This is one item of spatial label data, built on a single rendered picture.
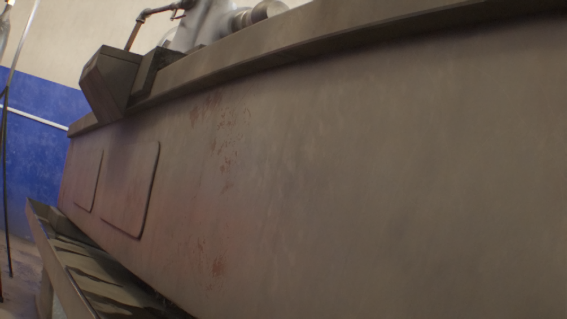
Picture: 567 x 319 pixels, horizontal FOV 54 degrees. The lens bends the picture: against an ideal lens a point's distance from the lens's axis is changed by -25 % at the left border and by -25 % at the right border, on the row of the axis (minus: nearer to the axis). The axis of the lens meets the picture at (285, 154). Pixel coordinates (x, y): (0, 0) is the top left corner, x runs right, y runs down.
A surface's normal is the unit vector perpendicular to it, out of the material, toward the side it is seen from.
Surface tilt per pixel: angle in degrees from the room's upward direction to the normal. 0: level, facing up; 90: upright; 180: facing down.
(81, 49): 90
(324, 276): 90
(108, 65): 90
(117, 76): 90
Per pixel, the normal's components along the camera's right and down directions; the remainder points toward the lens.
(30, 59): 0.44, -0.01
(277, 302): -0.87, -0.27
